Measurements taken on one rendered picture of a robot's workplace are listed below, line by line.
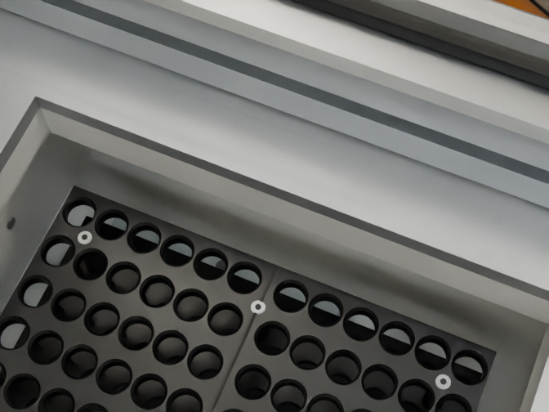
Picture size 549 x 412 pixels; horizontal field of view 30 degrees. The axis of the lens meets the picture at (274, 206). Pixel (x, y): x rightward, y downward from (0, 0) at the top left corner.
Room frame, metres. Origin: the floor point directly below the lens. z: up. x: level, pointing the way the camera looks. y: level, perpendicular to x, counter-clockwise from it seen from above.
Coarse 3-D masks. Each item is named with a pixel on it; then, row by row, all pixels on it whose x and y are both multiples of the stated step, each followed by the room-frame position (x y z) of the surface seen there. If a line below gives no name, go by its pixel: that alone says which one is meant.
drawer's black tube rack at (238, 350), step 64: (64, 256) 0.16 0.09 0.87; (128, 256) 0.15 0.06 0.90; (0, 320) 0.13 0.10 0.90; (64, 320) 0.13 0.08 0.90; (128, 320) 0.12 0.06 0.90; (192, 320) 0.12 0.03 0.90; (256, 320) 0.12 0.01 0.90; (320, 320) 0.13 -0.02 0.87; (0, 384) 0.11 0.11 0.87; (64, 384) 0.10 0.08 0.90; (128, 384) 0.10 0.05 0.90; (192, 384) 0.10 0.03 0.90; (256, 384) 0.11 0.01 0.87; (320, 384) 0.10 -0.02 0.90; (384, 384) 0.11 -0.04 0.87; (448, 384) 0.10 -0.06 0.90
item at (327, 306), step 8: (112, 224) 0.19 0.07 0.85; (120, 224) 0.19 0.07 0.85; (144, 232) 0.18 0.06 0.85; (152, 232) 0.18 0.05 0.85; (152, 240) 0.18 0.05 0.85; (168, 248) 0.18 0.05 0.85; (176, 248) 0.18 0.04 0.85; (184, 248) 0.18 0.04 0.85; (216, 264) 0.17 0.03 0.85; (224, 264) 0.17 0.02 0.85; (240, 272) 0.16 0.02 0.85; (248, 272) 0.16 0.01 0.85; (256, 280) 0.16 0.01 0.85; (288, 288) 0.16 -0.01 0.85; (296, 296) 0.15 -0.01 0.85; (304, 296) 0.15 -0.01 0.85; (320, 304) 0.15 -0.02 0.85; (328, 304) 0.15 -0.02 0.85; (336, 312) 0.15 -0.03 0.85
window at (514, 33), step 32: (352, 0) 0.20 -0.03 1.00; (384, 0) 0.19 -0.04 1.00; (416, 0) 0.19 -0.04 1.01; (448, 0) 0.19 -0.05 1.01; (480, 0) 0.18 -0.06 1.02; (512, 0) 0.18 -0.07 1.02; (544, 0) 0.18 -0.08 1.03; (448, 32) 0.18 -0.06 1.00; (480, 32) 0.18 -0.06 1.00; (512, 32) 0.18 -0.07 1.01; (544, 32) 0.17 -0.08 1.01; (544, 64) 0.17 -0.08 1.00
